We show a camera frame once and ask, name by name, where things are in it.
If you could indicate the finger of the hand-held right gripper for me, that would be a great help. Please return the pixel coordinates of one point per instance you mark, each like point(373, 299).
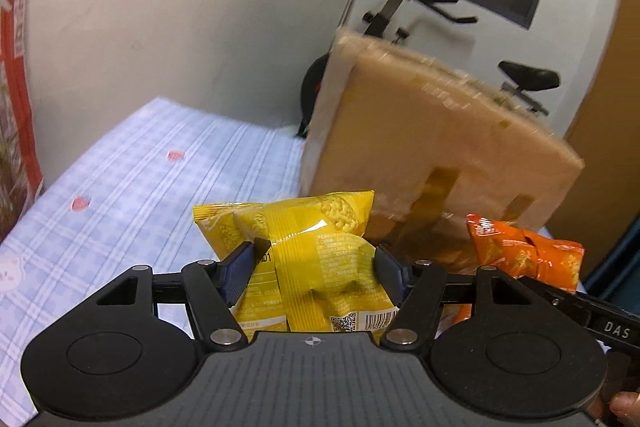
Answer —
point(550, 292)

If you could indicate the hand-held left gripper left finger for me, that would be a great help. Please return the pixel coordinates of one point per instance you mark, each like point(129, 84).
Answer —
point(240, 274)

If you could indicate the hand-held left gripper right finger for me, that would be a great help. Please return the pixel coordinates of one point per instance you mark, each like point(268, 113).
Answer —
point(395, 277)

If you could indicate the orange snack packet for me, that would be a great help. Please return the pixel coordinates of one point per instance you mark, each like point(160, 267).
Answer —
point(525, 252)

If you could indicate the yellow snack packet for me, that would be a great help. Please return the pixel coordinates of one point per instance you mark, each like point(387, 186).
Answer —
point(320, 267)

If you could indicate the taped cardboard box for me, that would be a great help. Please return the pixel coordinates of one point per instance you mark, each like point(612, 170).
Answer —
point(425, 132)

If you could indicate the person's right hand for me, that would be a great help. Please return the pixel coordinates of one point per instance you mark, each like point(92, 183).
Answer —
point(627, 407)

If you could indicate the blue curtain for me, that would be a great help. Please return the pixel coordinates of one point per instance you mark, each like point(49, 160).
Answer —
point(622, 267)

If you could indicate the wooden cabinet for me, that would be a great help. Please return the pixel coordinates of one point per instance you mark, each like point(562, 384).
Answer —
point(615, 157)

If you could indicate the black exercise bike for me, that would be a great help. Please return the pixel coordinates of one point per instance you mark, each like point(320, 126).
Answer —
point(530, 77)

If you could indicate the red printed bag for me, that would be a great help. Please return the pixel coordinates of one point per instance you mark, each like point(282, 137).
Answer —
point(15, 57)

